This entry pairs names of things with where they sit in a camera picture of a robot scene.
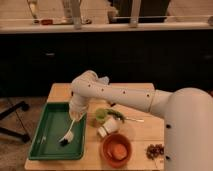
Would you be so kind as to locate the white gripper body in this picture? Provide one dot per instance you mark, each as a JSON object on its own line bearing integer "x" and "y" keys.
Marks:
{"x": 76, "y": 111}

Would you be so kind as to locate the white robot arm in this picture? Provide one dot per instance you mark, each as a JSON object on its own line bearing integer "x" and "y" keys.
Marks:
{"x": 187, "y": 115}

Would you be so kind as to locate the green plastic tray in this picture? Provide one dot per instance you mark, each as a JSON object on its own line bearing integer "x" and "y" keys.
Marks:
{"x": 53, "y": 125}

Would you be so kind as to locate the light green cup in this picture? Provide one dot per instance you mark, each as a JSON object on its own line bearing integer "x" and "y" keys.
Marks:
{"x": 101, "y": 115}

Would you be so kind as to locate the white cylindrical container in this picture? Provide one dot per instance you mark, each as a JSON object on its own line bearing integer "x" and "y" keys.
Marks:
{"x": 110, "y": 126}

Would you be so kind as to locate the black office chair base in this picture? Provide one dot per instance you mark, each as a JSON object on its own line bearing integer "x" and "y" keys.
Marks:
{"x": 23, "y": 137}

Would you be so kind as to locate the orange terracotta bowl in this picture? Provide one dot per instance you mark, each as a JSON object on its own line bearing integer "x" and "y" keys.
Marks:
{"x": 107, "y": 144}

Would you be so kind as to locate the orange food in bowl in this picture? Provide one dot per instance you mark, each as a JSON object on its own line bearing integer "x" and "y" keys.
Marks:
{"x": 119, "y": 152}

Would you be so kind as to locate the dark cabinet counter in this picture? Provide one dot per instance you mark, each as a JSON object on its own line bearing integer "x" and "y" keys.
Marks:
{"x": 32, "y": 58}

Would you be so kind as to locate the brown grape cluster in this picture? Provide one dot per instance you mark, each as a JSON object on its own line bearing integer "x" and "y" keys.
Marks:
{"x": 153, "y": 151}

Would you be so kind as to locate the small red bowl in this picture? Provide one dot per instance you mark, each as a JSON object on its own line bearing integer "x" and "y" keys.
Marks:
{"x": 46, "y": 22}

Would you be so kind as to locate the green handled metal spoon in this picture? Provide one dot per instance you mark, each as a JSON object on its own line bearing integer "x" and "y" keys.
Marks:
{"x": 120, "y": 116}

